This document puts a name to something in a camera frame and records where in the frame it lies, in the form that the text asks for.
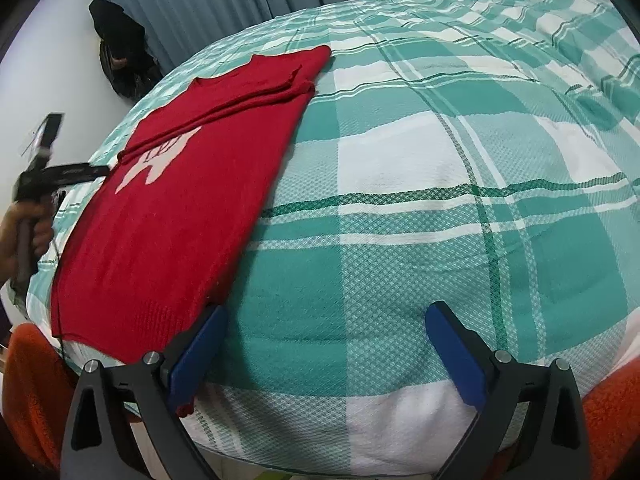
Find black bag by wall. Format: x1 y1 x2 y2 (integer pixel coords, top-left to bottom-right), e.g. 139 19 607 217
89 0 163 103

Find red knit sweater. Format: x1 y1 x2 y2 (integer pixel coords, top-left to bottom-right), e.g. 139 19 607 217
49 44 333 418

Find orange fuzzy trousers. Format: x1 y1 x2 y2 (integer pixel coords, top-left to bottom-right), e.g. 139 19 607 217
2 323 77 474

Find person's left hand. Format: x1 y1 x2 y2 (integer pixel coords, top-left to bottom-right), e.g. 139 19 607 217
0 195 54 285

